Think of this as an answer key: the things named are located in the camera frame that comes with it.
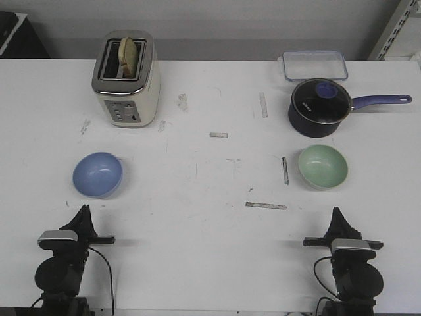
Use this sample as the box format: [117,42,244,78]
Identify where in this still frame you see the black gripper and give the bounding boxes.
[303,207,384,260]
[58,205,115,260]

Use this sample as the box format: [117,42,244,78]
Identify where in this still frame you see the blue bowl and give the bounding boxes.
[72,152,123,198]

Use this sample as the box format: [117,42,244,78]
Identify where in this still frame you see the green bowl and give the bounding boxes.
[297,145,349,190]

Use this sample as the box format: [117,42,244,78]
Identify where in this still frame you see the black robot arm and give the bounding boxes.
[303,207,384,315]
[28,204,115,315]

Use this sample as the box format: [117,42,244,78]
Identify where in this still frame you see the dark blue saucepan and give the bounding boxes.
[288,94,412,138]

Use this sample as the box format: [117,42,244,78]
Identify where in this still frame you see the glass pot lid blue knob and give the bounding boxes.
[292,78,351,124]

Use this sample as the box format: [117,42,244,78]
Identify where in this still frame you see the cream and chrome toaster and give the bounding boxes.
[91,30,161,128]

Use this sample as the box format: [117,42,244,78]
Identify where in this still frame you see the clear plastic container blue rim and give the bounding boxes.
[278,51,348,81]

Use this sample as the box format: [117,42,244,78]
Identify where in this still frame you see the bread slice in toaster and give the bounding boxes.
[118,37,138,78]

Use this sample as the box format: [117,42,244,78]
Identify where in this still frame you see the black box background left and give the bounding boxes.
[1,11,50,59]

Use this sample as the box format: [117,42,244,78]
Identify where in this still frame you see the white metal shelf upright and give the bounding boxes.
[367,1,420,61]

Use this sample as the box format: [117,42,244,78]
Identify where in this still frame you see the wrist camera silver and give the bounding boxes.
[37,230,78,250]
[330,238,371,254]

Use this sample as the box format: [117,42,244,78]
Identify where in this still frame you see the left black cable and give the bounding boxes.
[87,246,115,316]

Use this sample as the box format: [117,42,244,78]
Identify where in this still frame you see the black cable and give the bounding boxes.
[87,246,115,316]
[312,256,339,313]

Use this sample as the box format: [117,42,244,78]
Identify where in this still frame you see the right black cable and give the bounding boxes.
[312,256,339,313]

